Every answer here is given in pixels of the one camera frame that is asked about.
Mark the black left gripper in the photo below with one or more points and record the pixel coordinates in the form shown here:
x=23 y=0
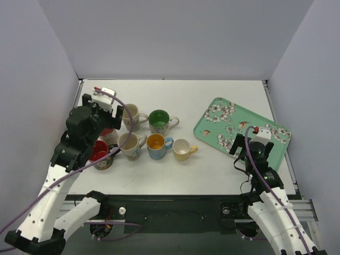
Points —
x=117 y=117

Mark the pink patterned mug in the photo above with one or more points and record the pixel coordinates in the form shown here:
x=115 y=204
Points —
x=109 y=136

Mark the blue butterfly mug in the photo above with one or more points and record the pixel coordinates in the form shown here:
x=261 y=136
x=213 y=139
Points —
x=157 y=145

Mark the black mug with red interior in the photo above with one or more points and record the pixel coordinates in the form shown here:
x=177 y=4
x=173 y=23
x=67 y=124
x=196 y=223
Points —
x=101 y=150

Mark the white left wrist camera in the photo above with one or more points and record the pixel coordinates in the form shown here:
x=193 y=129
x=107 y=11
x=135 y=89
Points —
x=104 y=101

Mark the yellow mug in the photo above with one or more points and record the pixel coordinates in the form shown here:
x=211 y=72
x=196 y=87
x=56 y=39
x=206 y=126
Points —
x=182 y=149

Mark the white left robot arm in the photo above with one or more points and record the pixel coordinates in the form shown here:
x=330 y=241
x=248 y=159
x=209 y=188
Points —
x=37 y=229

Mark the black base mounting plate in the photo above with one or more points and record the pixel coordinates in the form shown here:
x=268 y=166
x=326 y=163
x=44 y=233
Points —
x=177 y=214

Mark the cream mug with sea print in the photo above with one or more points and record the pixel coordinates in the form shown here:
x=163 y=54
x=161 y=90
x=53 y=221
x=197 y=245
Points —
x=130 y=145

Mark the beige mug with red print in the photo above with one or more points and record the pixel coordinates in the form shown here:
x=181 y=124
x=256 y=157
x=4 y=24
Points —
x=137 y=118

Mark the cream cat cartoon mug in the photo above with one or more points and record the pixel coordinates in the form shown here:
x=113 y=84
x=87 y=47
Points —
x=160 y=122

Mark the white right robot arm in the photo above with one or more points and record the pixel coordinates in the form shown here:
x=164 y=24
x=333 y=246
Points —
x=267 y=202

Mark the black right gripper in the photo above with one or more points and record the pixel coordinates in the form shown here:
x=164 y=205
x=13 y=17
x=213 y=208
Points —
x=234 y=144

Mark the green floral tray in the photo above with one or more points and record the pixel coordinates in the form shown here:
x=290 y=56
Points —
x=223 y=120

